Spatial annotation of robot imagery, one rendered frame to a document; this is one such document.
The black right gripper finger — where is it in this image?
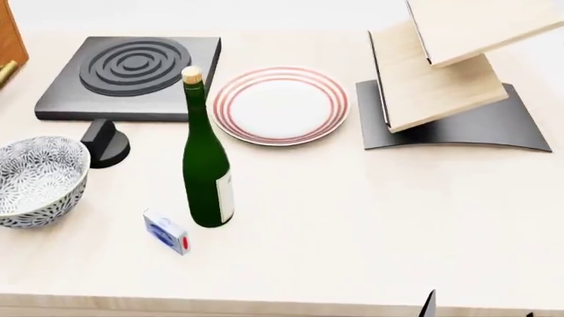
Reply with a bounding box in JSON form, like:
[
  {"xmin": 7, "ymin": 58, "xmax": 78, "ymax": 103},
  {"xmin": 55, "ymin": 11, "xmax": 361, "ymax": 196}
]
[{"xmin": 418, "ymin": 289, "xmax": 438, "ymax": 317}]

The white plate with red rings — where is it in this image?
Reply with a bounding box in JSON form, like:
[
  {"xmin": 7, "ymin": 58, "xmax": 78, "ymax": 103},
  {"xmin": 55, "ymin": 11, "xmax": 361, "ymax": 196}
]
[{"xmin": 211, "ymin": 66, "xmax": 352, "ymax": 148}]

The white bowl with black pattern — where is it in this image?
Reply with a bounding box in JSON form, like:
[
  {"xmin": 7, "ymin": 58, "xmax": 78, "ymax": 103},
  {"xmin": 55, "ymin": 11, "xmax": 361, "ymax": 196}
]
[{"xmin": 0, "ymin": 135, "xmax": 92, "ymax": 230}]

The wooden wine rack, black base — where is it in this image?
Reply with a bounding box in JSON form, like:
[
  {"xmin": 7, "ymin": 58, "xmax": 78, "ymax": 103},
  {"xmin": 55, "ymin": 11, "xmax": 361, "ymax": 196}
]
[{"xmin": 354, "ymin": 0, "xmax": 564, "ymax": 153}]

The green wine bottle with cork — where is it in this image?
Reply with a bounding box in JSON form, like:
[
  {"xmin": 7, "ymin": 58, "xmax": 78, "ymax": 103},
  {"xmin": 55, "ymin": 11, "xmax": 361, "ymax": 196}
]
[{"xmin": 181, "ymin": 65, "xmax": 236, "ymax": 229}]

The small blue white box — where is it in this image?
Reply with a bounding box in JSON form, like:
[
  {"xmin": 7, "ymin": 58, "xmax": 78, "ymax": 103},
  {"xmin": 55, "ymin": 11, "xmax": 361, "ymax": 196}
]
[{"xmin": 142, "ymin": 208, "xmax": 190, "ymax": 256}]

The black stove knob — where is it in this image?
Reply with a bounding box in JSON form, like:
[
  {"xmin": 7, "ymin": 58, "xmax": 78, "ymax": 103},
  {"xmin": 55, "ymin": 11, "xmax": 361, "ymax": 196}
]
[{"xmin": 79, "ymin": 118, "xmax": 132, "ymax": 170}]

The dark grey flat stove burner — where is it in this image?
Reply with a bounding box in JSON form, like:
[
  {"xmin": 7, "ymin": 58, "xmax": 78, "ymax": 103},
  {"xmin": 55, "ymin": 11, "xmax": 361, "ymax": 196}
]
[{"xmin": 33, "ymin": 35, "xmax": 223, "ymax": 123}]

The brass cabinet handle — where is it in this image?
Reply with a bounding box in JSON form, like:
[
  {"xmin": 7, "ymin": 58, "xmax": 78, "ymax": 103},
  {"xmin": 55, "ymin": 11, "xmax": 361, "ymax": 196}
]
[{"xmin": 0, "ymin": 60, "xmax": 19, "ymax": 89}]

